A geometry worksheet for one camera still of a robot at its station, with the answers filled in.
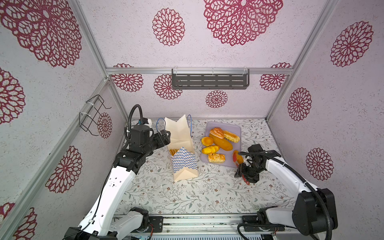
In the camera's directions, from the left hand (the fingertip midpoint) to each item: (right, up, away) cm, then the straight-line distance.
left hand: (164, 137), depth 73 cm
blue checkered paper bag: (+8, -5, 0) cm, 10 cm away
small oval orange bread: (+43, -13, +19) cm, 49 cm away
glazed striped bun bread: (+31, +3, +27) cm, 42 cm away
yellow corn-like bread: (+42, 0, +32) cm, 53 cm away
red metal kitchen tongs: (+43, -12, +5) cm, 45 cm away
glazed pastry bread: (+29, -14, +21) cm, 38 cm away
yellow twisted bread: (+26, -9, +25) cm, 37 cm away
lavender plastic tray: (+38, -16, +22) cm, 46 cm away
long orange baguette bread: (+34, -4, +27) cm, 44 cm away
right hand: (+40, -21, +9) cm, 46 cm away
